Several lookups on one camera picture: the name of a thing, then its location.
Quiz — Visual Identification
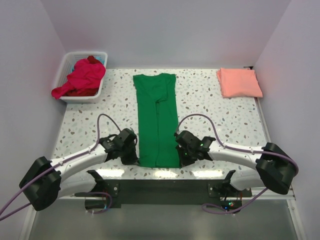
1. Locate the green t shirt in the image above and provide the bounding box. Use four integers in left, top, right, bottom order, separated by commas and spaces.
133, 73, 180, 168

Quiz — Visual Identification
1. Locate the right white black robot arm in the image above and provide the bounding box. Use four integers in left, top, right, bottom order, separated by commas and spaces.
174, 130, 299, 197

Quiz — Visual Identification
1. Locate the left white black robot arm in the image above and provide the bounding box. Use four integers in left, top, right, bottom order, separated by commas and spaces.
19, 128, 138, 211

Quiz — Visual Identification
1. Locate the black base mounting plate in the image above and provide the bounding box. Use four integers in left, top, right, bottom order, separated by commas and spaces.
75, 179, 252, 210

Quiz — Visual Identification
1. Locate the folded salmon pink t shirt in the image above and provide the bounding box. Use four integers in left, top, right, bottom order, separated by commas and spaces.
216, 68, 263, 98

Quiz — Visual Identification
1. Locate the crumpled magenta t shirt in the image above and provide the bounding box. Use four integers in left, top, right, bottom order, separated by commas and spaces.
51, 58, 106, 99

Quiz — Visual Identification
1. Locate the teal garment in basket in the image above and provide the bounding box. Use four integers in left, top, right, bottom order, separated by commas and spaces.
95, 56, 105, 64

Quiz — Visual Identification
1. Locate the dark red t shirt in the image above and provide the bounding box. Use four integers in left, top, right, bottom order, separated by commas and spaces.
87, 55, 101, 64

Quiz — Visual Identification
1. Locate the white plastic laundry basket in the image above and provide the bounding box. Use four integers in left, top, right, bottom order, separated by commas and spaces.
51, 51, 108, 104

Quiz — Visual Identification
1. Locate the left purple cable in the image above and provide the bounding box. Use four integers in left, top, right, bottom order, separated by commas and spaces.
0, 113, 126, 222

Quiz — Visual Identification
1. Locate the purple cable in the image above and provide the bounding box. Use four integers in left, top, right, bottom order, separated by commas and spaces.
176, 113, 300, 216
0, 113, 126, 222

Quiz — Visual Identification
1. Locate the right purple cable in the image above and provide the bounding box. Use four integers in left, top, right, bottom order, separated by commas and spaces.
176, 113, 300, 216

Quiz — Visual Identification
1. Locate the aluminium frame rail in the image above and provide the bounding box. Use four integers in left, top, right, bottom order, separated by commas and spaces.
59, 187, 296, 201

